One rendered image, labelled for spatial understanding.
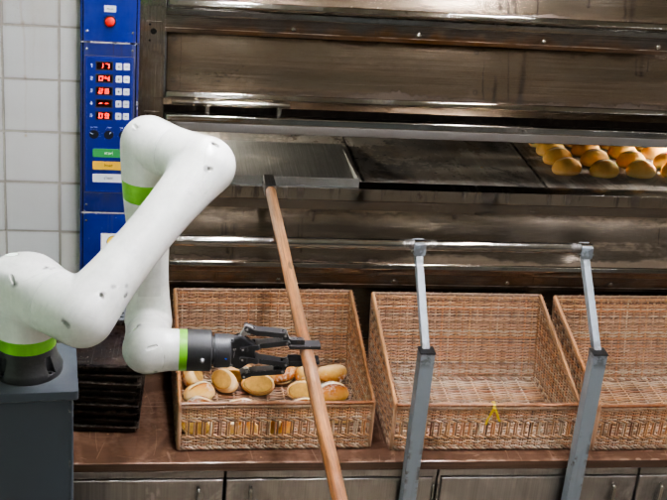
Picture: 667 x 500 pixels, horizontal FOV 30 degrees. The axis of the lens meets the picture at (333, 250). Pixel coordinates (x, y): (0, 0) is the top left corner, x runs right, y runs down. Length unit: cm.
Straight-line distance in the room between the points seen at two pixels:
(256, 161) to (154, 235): 143
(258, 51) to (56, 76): 57
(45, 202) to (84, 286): 130
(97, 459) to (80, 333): 111
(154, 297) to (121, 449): 81
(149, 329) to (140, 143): 41
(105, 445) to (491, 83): 151
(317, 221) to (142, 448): 86
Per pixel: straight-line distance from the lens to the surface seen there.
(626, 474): 379
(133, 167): 266
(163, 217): 248
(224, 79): 356
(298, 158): 391
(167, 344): 272
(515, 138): 362
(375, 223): 380
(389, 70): 363
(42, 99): 360
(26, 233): 375
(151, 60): 355
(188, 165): 253
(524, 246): 350
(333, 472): 238
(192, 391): 368
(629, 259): 405
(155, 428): 361
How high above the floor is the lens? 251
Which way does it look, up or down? 24 degrees down
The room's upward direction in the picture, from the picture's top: 5 degrees clockwise
